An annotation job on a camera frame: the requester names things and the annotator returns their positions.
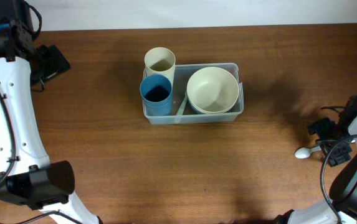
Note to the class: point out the white plastic fork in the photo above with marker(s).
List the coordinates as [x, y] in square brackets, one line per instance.
[181, 109]

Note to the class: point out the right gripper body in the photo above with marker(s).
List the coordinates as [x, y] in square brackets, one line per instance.
[328, 132]

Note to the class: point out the blue cup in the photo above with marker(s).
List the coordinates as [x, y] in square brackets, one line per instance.
[156, 90]
[162, 110]

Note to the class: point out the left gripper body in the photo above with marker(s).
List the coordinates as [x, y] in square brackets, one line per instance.
[49, 65]

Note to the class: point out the blue cup front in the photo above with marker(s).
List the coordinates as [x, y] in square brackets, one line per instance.
[156, 90]

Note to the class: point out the blue bowl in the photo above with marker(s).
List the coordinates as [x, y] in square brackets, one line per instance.
[196, 110]

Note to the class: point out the cream cup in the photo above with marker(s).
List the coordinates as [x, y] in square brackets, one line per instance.
[162, 61]

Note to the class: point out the cream bowl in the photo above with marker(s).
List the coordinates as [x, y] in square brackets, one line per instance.
[214, 108]
[212, 84]

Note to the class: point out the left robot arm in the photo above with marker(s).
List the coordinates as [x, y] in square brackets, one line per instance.
[27, 176]

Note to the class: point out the white plastic spoon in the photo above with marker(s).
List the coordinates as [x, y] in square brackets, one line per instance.
[305, 152]

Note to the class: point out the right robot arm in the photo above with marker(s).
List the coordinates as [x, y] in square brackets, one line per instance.
[338, 175]

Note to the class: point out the clear plastic container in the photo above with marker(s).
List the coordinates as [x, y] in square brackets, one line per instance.
[181, 77]

